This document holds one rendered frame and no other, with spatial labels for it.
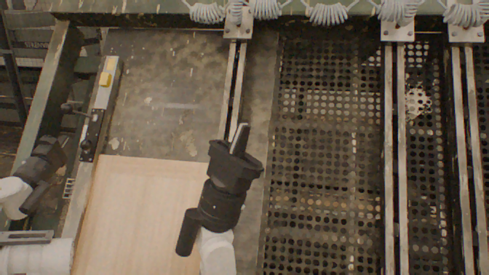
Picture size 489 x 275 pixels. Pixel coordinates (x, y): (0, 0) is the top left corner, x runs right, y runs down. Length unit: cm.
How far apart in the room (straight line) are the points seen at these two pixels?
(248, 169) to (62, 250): 37
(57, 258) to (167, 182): 56
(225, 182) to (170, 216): 57
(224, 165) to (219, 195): 6
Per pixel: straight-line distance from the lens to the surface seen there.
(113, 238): 127
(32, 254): 75
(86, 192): 132
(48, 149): 121
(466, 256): 116
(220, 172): 66
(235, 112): 116
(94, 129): 135
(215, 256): 71
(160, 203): 122
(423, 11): 134
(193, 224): 69
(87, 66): 159
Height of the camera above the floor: 186
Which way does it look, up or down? 22 degrees down
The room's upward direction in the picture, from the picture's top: straight up
